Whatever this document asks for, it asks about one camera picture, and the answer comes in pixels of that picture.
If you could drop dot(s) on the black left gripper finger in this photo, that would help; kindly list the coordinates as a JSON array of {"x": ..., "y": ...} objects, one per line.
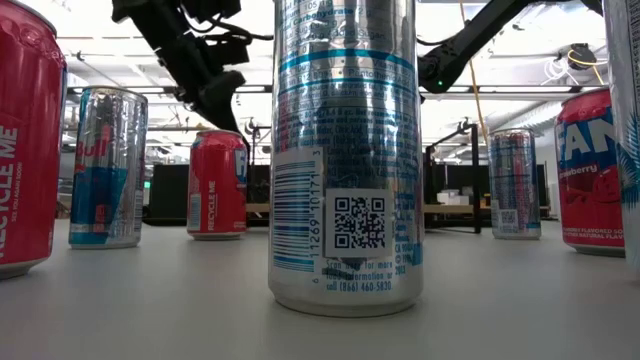
[{"x": 237, "y": 127}]

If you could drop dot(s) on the white can black top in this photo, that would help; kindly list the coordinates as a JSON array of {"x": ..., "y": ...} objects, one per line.
[{"x": 627, "y": 125}]

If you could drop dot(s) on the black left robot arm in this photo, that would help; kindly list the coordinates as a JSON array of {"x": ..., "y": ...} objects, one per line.
[{"x": 160, "y": 40}]

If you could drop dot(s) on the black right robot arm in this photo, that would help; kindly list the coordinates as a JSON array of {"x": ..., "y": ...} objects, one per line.
[{"x": 465, "y": 45}]

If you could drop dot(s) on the silver slim beverage can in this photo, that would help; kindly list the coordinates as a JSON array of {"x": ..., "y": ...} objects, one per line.
[{"x": 515, "y": 185}]

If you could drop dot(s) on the red soda can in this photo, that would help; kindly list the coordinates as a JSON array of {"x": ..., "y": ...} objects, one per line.
[
  {"x": 215, "y": 190},
  {"x": 30, "y": 150},
  {"x": 587, "y": 175}
]

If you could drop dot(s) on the black partition panel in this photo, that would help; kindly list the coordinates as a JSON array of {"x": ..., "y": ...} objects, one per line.
[
  {"x": 455, "y": 177},
  {"x": 167, "y": 192}
]

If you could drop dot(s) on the silver blue energy drink can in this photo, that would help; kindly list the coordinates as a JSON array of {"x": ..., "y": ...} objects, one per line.
[
  {"x": 345, "y": 150},
  {"x": 107, "y": 175}
]

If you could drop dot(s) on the white boxes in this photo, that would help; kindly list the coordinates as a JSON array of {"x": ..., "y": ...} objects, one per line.
[{"x": 452, "y": 198}]

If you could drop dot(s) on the long ceiling light strip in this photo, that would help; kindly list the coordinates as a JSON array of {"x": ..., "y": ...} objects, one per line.
[{"x": 500, "y": 89}]

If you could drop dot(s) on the black metal shelf frame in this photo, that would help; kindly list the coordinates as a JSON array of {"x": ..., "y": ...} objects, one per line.
[{"x": 473, "y": 190}]

